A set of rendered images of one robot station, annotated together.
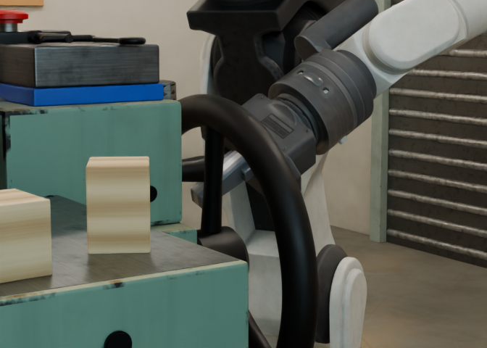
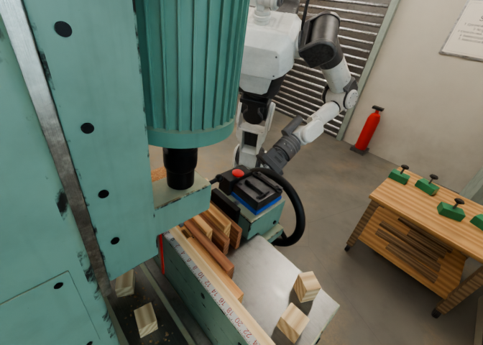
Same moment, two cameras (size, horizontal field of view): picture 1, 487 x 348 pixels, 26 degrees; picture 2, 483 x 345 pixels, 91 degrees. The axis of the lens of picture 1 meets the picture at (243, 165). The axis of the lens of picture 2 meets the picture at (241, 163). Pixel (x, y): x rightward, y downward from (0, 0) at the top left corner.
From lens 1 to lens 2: 0.56 m
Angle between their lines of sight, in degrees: 29
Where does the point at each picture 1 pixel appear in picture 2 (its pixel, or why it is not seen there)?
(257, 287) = (244, 158)
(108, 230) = (306, 298)
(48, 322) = not seen: outside the picture
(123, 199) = (313, 293)
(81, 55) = (267, 198)
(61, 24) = not seen: hidden behind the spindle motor
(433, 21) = (318, 129)
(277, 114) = (278, 154)
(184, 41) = not seen: hidden behind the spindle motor
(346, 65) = (296, 142)
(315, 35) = (288, 131)
